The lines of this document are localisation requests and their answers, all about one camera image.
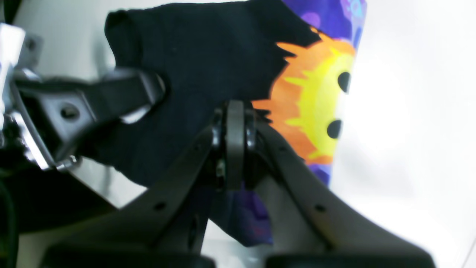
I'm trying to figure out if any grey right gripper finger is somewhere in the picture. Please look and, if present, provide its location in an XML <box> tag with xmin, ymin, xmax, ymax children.
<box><xmin>244</xmin><ymin>108</ymin><xmax>432</xmax><ymax>261</ymax></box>

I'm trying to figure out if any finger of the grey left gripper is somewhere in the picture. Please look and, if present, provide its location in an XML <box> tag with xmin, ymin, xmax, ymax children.
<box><xmin>44</xmin><ymin>100</ymin><xmax>245</xmax><ymax>261</ymax></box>

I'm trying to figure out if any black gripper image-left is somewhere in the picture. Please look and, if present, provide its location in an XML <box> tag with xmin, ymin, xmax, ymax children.
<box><xmin>0</xmin><ymin>23</ymin><xmax>165</xmax><ymax>170</ymax></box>

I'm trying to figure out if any black T-shirt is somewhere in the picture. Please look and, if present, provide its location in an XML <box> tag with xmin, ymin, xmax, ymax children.
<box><xmin>78</xmin><ymin>0</ymin><xmax>368</xmax><ymax>247</ymax></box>

